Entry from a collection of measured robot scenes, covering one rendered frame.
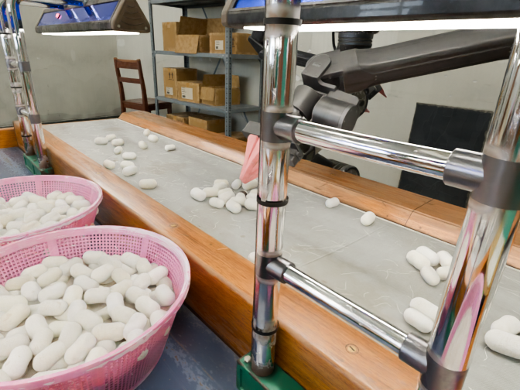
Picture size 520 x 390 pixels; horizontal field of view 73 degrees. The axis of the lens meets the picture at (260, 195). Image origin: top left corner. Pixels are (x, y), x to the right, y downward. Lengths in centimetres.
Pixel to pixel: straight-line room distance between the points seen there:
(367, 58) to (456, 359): 54
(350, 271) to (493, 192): 33
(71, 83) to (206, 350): 489
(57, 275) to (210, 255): 20
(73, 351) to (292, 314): 21
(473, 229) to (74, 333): 36
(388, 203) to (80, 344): 53
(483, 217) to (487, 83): 234
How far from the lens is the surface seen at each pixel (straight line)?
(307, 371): 37
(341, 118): 59
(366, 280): 49
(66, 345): 42
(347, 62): 67
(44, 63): 511
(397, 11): 35
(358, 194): 71
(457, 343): 23
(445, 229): 65
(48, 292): 49
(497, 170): 19
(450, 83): 256
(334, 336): 36
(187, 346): 48
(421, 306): 44
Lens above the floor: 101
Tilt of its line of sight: 22 degrees down
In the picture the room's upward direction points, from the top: 2 degrees clockwise
